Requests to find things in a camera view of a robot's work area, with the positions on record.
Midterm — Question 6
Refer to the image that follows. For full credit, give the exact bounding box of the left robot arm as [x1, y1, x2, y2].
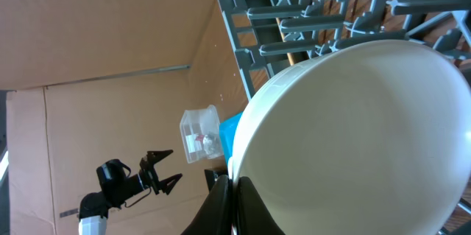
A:
[78, 150, 183, 235]

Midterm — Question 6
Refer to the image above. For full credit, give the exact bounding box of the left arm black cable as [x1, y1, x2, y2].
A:
[123, 186, 154, 208]

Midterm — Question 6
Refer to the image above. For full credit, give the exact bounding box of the wooden chopstick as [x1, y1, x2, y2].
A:
[274, 17, 299, 67]

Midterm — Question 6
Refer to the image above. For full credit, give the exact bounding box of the light green saucer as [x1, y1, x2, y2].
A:
[233, 40, 470, 234]

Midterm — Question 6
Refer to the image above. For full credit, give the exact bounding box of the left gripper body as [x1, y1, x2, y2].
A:
[139, 155, 160, 194]

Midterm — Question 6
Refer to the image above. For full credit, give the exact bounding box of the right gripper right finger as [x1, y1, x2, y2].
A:
[235, 177, 285, 235]

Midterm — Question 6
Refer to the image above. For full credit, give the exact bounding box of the grey plastic dish rack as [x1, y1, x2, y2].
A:
[212, 0, 471, 235]

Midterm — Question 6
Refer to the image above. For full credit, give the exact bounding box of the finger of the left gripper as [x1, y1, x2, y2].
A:
[146, 150, 173, 165]
[159, 173, 183, 194]

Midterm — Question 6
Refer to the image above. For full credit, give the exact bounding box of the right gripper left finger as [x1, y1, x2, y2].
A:
[182, 175, 233, 235]

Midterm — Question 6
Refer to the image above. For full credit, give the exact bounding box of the teal serving tray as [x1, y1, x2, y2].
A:
[219, 113, 242, 164]

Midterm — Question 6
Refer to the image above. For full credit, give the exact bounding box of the black tray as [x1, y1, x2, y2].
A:
[204, 169, 229, 192]

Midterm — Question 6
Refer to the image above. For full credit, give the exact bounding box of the red snack wrapper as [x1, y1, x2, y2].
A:
[195, 134, 205, 144]

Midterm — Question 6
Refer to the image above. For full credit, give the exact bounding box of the clear plastic bin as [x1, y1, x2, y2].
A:
[180, 105, 224, 164]

